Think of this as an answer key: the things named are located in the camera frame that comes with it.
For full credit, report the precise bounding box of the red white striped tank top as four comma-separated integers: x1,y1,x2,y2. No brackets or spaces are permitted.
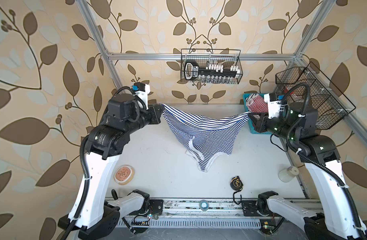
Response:
246,94,269,113

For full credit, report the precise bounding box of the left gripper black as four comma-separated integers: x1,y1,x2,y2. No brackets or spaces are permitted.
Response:
122,102,163,135

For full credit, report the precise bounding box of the teal plastic basket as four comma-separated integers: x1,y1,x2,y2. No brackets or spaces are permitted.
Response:
243,93,270,135

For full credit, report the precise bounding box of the aluminium front rail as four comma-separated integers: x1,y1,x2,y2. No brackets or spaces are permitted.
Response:
79,197,328,219

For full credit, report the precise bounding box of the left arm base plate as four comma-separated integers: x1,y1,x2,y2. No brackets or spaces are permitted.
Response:
139,199,164,215

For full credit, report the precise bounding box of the small tape roll on rail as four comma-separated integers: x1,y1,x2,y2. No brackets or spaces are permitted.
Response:
199,200,210,212

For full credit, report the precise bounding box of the black wire basket wall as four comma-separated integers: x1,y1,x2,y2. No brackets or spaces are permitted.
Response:
276,62,356,130
180,48,243,85

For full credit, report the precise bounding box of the black white tool rack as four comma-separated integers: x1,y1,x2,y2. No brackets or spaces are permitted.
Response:
180,60,243,84

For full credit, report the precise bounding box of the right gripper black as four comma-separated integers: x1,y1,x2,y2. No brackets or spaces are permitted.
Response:
248,111,296,144

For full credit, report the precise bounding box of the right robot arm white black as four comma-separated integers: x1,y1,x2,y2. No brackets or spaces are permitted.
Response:
249,83,367,240

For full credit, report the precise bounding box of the black wire basket right wall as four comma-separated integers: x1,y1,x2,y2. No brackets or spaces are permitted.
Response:
276,62,356,130

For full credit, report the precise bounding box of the black wire basket back wall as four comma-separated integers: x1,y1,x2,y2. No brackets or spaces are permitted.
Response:
180,48,243,85

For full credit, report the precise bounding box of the blue white striped tank top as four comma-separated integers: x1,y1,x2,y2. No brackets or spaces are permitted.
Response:
162,105,249,173

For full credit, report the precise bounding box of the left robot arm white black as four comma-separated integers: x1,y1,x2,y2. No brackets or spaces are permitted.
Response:
58,94,164,240

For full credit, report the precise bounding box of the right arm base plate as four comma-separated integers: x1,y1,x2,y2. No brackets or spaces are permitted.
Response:
241,200,260,217

